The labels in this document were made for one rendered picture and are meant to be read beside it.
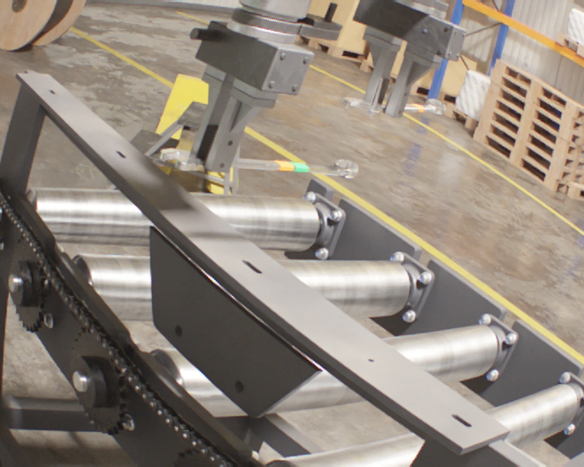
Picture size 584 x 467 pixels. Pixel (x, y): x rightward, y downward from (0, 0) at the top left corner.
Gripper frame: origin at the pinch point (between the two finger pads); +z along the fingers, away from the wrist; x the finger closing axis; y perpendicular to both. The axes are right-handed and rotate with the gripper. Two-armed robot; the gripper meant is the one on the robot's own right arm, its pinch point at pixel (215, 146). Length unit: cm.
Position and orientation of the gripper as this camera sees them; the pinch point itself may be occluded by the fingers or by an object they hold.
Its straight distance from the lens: 102.9
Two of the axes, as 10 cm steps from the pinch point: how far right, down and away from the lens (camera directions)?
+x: 6.2, 4.4, -6.5
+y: -7.2, -0.3, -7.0
